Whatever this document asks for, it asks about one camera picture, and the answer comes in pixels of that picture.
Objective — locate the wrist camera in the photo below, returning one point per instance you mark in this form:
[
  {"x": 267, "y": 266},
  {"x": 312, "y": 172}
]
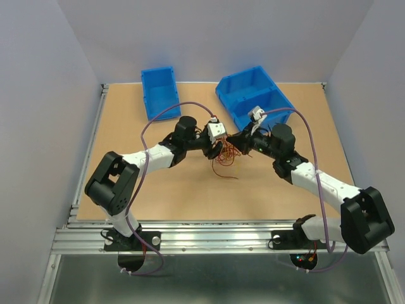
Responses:
[
  {"x": 257, "y": 116},
  {"x": 216, "y": 131}
]

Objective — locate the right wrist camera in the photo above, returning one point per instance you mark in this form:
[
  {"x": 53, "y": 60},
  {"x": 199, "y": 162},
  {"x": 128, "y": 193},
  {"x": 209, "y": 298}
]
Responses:
[{"x": 257, "y": 116}]

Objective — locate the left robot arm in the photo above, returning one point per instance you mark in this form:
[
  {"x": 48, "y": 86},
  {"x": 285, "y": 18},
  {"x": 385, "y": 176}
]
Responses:
[{"x": 112, "y": 184}]

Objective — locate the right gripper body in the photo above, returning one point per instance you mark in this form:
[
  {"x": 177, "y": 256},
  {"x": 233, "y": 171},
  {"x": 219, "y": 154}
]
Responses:
[{"x": 261, "y": 143}]

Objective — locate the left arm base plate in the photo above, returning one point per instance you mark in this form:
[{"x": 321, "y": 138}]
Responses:
[{"x": 115, "y": 242}]

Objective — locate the aluminium rail frame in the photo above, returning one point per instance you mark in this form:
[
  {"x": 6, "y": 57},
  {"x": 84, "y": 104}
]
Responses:
[{"x": 204, "y": 260}]

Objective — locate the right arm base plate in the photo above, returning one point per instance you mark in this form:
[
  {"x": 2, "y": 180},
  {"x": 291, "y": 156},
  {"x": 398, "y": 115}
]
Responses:
[{"x": 292, "y": 240}]

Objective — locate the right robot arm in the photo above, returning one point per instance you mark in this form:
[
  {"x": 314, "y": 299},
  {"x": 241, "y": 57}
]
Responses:
[{"x": 364, "y": 218}]

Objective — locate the large blue divided bin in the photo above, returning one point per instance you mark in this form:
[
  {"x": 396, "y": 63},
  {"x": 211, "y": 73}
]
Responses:
[{"x": 240, "y": 92}]

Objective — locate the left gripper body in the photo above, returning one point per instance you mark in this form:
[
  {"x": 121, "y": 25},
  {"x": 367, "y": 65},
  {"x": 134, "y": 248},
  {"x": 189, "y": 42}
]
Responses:
[{"x": 201, "y": 142}]

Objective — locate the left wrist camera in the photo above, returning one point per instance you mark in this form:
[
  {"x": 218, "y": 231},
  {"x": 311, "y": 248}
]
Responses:
[{"x": 216, "y": 131}]

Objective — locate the small blue bin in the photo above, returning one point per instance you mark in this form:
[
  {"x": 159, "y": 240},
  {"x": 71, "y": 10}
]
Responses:
[{"x": 159, "y": 90}]

